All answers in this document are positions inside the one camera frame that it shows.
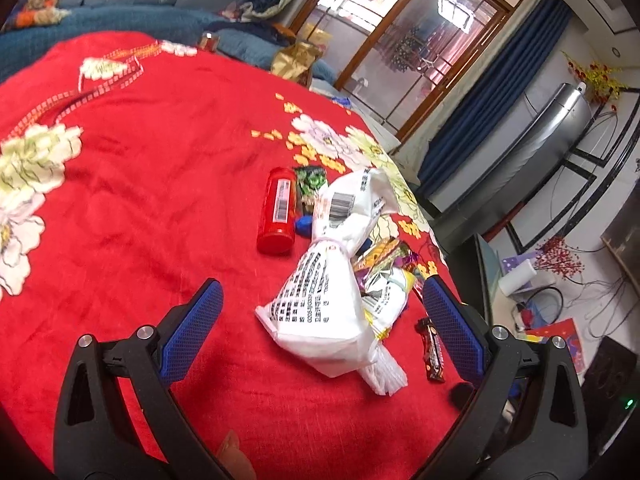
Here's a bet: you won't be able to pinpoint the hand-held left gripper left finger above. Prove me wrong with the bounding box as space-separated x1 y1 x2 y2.
52 278 236 480

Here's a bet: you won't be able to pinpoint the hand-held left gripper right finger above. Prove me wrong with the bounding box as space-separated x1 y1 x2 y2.
415 275 591 480

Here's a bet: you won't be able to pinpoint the dark candy bar wrapper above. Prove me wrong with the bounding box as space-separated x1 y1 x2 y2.
416 317 447 385

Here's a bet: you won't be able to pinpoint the white yellow snack packet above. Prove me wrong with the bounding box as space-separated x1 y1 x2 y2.
360 265 418 343

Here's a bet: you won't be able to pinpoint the purple snack packet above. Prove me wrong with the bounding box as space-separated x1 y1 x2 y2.
395 245 426 281

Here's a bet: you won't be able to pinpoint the orange striped snack wrapper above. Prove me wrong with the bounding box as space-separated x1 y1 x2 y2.
352 237 401 271

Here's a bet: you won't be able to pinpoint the white printed plastic bag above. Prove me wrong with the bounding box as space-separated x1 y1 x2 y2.
254 167 408 396

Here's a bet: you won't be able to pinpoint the red bottle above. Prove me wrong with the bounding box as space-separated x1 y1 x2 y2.
256 166 299 255

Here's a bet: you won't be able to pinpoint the green black snack packet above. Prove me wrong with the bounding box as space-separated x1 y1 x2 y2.
294 164 330 216

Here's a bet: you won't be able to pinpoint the person's left hand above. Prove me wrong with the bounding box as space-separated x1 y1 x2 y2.
217 430 258 480

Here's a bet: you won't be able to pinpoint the black side table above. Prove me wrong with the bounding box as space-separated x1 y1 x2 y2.
445 232 506 331

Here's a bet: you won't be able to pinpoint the white paper roll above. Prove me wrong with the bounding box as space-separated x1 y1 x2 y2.
498 262 538 298

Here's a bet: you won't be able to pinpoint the purple box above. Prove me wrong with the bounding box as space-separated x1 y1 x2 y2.
501 255 538 273

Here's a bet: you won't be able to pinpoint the red colourful paper bag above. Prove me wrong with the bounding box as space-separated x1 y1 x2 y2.
520 317 588 376

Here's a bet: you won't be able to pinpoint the red berry branches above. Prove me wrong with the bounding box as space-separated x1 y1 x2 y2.
532 237 586 278

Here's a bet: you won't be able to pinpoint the red floral blanket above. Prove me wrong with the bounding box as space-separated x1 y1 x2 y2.
0 32 476 480

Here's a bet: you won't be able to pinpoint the black speaker box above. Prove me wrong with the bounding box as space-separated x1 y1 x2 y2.
582 335 640 441

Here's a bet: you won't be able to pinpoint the silver standing air conditioner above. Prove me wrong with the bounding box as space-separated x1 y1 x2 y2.
425 82 593 218

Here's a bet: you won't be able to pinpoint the gold foil bag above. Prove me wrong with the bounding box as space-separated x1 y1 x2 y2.
270 42 323 86

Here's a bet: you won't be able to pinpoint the yellow artificial flowers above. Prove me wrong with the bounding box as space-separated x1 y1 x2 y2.
562 50 631 111

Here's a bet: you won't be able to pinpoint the wooden framed glass door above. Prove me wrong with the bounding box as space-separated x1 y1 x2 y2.
285 0 536 131

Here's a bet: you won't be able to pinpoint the blue sofa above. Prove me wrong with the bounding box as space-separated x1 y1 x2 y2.
0 0 336 86

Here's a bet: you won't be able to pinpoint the orange patterned cushion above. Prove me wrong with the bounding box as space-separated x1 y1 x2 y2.
5 0 71 28

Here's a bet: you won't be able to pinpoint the black cable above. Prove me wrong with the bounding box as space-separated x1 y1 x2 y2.
520 285 566 326

